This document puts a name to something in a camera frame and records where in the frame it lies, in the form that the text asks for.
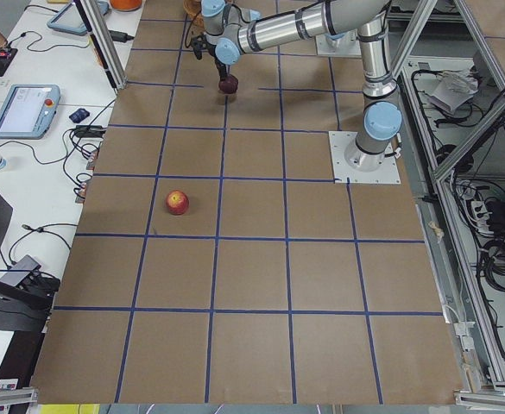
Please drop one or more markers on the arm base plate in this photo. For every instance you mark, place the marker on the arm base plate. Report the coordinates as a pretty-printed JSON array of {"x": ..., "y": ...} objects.
[
  {"x": 346, "y": 46},
  {"x": 351, "y": 166}
]

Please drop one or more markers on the black power adapter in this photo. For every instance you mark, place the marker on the black power adapter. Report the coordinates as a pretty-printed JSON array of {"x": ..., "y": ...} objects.
[{"x": 118, "y": 36}]

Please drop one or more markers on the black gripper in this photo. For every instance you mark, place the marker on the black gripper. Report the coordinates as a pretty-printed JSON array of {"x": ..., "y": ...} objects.
[{"x": 219, "y": 65}]

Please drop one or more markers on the aluminium frame post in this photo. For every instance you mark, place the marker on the aluminium frame post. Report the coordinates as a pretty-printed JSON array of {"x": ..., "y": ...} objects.
[{"x": 95, "y": 25}]

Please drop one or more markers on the right teach pendant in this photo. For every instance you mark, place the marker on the right teach pendant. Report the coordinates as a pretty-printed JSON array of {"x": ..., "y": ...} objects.
[{"x": 69, "y": 20}]

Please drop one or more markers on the dark red apple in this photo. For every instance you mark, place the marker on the dark red apple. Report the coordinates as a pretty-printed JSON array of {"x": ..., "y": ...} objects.
[{"x": 228, "y": 85}]

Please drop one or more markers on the brown paper table mat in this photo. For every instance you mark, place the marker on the brown paper table mat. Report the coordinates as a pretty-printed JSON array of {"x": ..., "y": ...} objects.
[{"x": 277, "y": 285}]

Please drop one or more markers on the left teach pendant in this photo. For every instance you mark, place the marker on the left teach pendant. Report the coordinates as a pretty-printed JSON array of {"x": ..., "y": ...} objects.
[{"x": 28, "y": 111}]

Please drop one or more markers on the wicker basket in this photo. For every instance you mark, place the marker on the wicker basket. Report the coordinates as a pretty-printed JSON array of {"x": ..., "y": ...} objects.
[{"x": 192, "y": 8}]

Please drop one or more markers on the dark blue pouch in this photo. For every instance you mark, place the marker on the dark blue pouch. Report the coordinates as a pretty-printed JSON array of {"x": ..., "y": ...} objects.
[{"x": 79, "y": 115}]

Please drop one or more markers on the teach pendant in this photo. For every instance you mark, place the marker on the teach pendant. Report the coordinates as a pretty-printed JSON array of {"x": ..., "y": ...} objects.
[
  {"x": 69, "y": 20},
  {"x": 28, "y": 111}
]

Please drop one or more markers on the orange bucket with lid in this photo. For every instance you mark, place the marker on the orange bucket with lid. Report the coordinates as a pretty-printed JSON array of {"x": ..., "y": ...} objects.
[{"x": 126, "y": 5}]

